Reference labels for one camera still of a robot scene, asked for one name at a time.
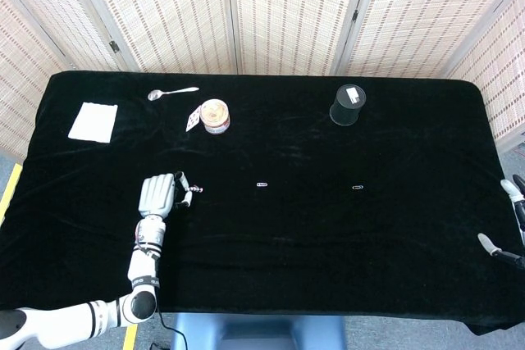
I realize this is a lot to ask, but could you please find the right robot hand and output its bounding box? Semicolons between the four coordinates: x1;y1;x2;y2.
477;175;525;269

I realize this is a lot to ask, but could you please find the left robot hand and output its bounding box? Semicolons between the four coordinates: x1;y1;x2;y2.
138;170;194;219

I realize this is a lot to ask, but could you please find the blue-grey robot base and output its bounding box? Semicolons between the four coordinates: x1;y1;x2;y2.
170;311;348;350

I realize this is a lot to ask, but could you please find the playing card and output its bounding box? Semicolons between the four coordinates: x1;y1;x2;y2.
185;104;203;133

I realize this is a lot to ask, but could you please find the white paper napkin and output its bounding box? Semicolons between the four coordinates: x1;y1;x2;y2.
67;102;119;144

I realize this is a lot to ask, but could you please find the jar with orange label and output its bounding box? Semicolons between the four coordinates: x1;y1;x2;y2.
199;98;231;136

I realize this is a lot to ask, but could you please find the white plastic spoon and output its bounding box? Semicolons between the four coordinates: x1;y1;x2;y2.
147;86;200;102

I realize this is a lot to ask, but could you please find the woven folding screen panel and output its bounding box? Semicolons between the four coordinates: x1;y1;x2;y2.
80;0;239;75
334;0;525;79
0;0;139;73
447;0;525;154
225;0;372;76
0;0;74;162

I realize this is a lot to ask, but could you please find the black velvet tablecloth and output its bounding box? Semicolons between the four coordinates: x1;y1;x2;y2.
0;70;520;337

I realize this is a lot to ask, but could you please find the yellow floor tape strip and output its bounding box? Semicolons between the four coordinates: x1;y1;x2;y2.
0;163;24;226
122;323;139;350

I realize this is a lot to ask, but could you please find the black mesh pen holder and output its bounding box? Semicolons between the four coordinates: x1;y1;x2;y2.
329;84;368;127

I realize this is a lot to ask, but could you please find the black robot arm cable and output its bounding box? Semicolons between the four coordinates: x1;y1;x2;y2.
154;308;188;350

